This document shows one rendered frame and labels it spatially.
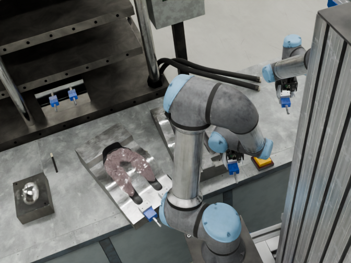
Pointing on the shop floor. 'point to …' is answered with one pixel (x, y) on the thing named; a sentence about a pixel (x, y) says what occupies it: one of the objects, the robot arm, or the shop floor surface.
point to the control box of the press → (175, 20)
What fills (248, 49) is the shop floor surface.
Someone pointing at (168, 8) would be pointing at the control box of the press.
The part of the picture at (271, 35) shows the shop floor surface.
